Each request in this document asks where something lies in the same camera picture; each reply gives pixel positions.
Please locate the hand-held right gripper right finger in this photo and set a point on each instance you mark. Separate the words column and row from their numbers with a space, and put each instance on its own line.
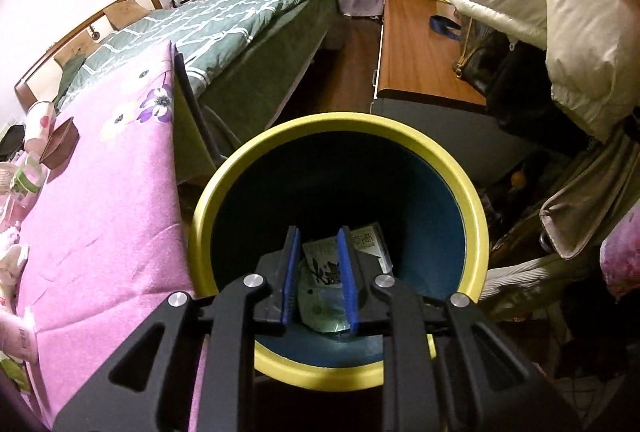
column 347, row 282

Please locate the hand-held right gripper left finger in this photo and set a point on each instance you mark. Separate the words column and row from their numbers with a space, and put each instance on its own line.
column 289, row 272

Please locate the green printed packet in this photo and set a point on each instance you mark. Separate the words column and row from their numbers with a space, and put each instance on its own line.
column 320, row 277

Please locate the yellow rimmed blue trash bin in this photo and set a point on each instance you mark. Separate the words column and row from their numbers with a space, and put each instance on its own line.
column 435, row 212

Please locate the brown plastic tray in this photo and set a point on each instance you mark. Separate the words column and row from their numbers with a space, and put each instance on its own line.
column 60, row 146

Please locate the white and green packet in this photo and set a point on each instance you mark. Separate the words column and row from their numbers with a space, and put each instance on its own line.
column 372, row 244

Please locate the white ribbed cloth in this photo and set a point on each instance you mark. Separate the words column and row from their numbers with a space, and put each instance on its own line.
column 515, row 277

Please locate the black box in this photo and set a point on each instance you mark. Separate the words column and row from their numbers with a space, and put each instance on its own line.
column 440, row 136

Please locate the pink floral blanket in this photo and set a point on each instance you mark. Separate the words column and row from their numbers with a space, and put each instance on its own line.
column 100, row 212

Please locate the white drawer cabinet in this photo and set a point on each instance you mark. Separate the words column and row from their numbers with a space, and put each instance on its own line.
column 378, row 61

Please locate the wooden desk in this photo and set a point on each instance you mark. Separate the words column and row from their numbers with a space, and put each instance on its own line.
column 415, row 56

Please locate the beige coat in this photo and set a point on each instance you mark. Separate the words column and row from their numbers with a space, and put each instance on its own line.
column 590, row 207

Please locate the brown leather bag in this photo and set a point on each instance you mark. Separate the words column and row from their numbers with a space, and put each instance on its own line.
column 485, row 61

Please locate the bed with green quilt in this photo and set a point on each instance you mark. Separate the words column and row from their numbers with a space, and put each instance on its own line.
column 200, row 26

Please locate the pink plastic bag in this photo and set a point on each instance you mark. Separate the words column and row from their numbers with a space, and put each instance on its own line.
column 622, row 257

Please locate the crumpled white tissue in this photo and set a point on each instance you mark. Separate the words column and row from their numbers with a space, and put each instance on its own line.
column 12, row 267

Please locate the green labelled plastic bottle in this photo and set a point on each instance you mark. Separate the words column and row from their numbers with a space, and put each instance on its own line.
column 27, row 182

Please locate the white paper cup pink print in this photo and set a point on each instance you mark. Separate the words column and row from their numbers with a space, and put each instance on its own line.
column 39, row 126

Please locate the wooden headboard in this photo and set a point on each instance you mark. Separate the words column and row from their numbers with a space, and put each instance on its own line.
column 125, row 9

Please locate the black table frame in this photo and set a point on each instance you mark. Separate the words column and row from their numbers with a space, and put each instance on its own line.
column 195, row 106

